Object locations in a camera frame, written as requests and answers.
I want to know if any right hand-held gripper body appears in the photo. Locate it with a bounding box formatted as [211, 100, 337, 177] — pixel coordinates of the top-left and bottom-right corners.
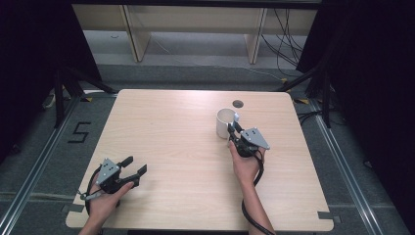
[232, 126, 271, 159]

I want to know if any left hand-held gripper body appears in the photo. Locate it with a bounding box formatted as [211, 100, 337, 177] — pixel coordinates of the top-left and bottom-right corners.
[95, 158, 131, 195]

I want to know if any white cup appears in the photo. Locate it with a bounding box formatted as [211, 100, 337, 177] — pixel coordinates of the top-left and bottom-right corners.
[215, 108, 241, 140]

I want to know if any person's right hand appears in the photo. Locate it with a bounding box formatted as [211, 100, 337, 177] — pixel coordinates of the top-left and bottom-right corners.
[228, 140, 266, 188]

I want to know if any person's left hand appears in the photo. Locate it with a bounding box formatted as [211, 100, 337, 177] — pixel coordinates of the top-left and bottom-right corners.
[87, 181, 135, 227]

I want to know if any black tape piece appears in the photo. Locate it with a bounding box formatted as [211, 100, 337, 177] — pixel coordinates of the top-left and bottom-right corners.
[316, 211, 343, 225]
[61, 203, 85, 213]

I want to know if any black metal stand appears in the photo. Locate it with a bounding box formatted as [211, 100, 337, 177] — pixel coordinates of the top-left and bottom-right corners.
[273, 65, 335, 129]
[53, 66, 119, 129]

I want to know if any light wooden shelf unit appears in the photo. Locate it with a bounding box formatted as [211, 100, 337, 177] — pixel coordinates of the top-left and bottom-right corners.
[71, 3, 319, 65]

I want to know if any black curtain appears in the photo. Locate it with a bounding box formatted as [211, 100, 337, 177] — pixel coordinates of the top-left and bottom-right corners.
[296, 0, 415, 233]
[0, 0, 104, 165]

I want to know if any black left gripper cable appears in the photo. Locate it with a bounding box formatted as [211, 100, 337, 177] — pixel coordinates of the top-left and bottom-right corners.
[83, 165, 103, 217]

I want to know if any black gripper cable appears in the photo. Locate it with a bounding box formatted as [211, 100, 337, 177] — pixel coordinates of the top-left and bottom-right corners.
[83, 165, 103, 217]
[240, 150, 277, 235]

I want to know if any grey cable plug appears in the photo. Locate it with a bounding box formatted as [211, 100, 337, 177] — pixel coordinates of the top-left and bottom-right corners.
[79, 191, 102, 202]

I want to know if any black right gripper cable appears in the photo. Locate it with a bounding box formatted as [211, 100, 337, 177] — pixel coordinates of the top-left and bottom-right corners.
[240, 150, 277, 235]

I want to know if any thin white floor cable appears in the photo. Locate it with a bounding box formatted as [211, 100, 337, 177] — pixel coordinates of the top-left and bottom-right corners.
[192, 62, 286, 82]

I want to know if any black floor cable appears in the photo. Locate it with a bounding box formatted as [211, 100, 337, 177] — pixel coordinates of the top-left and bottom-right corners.
[296, 109, 329, 127]

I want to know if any metal floor rail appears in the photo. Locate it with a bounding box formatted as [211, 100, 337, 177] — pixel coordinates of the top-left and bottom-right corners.
[0, 95, 82, 235]
[307, 97, 384, 235]

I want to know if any bundle of black cables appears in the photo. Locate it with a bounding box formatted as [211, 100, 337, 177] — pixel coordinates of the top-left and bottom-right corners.
[259, 7, 308, 78]

